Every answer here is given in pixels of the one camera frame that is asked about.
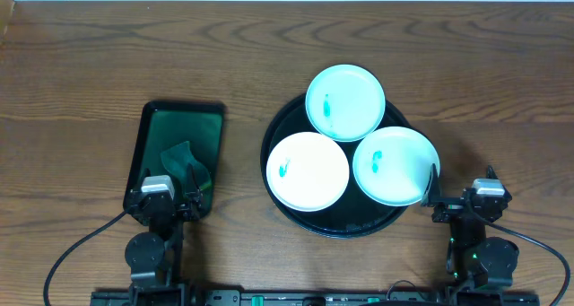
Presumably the green sponge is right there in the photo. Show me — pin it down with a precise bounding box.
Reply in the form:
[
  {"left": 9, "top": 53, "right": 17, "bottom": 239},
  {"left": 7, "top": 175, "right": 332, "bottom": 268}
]
[{"left": 161, "top": 141, "right": 213, "bottom": 194}]

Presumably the mint green plate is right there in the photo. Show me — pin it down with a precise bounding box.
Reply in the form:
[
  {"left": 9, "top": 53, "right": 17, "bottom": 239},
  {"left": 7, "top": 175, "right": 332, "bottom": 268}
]
[
  {"left": 305, "top": 65, "right": 386, "bottom": 142},
  {"left": 352, "top": 127, "right": 440, "bottom": 206}
]

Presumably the white plate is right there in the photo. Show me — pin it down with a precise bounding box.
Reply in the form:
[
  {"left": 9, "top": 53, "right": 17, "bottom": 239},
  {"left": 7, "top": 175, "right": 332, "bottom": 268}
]
[{"left": 264, "top": 132, "right": 350, "bottom": 212}]

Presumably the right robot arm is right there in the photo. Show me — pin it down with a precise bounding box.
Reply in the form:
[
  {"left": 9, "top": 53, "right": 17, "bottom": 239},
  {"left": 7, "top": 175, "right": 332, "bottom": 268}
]
[{"left": 422, "top": 165, "right": 519, "bottom": 305}]

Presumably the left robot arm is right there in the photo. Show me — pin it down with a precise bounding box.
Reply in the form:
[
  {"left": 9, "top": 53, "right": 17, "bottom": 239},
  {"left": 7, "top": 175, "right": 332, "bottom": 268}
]
[{"left": 124, "top": 165, "right": 204, "bottom": 306}]

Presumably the rectangular black tray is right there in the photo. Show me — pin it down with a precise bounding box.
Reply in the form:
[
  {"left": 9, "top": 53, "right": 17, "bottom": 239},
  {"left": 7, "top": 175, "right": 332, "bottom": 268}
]
[{"left": 124, "top": 101, "right": 225, "bottom": 218}]

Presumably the round black tray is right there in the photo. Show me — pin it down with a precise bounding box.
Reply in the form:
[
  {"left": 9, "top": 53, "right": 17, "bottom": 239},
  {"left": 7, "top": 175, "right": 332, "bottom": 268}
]
[{"left": 260, "top": 94, "right": 405, "bottom": 239}]

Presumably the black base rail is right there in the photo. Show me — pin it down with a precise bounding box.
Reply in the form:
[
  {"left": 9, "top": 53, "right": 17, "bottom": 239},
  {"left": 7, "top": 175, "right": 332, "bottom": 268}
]
[{"left": 90, "top": 290, "right": 540, "bottom": 306}]

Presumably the left black cable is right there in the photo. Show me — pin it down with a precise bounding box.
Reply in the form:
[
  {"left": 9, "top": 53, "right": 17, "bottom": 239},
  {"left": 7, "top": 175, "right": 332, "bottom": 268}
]
[{"left": 42, "top": 209, "right": 132, "bottom": 306}]

